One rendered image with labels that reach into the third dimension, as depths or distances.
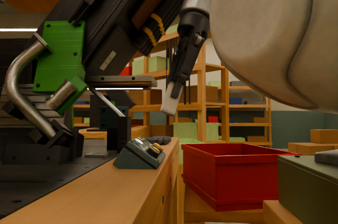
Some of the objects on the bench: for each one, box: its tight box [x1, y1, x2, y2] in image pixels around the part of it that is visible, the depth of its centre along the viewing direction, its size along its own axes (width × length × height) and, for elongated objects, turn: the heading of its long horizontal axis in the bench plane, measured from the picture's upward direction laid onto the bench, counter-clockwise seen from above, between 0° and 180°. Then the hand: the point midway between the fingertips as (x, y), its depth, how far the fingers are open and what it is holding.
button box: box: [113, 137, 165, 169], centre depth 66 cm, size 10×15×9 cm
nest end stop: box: [45, 129, 74, 149], centre depth 68 cm, size 4×7×6 cm
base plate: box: [0, 139, 120, 220], centre depth 87 cm, size 42×110×2 cm
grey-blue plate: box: [99, 106, 129, 150], centre depth 96 cm, size 10×2×14 cm
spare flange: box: [85, 153, 109, 158], centre depth 78 cm, size 6×4×1 cm
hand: (171, 98), depth 63 cm, fingers closed
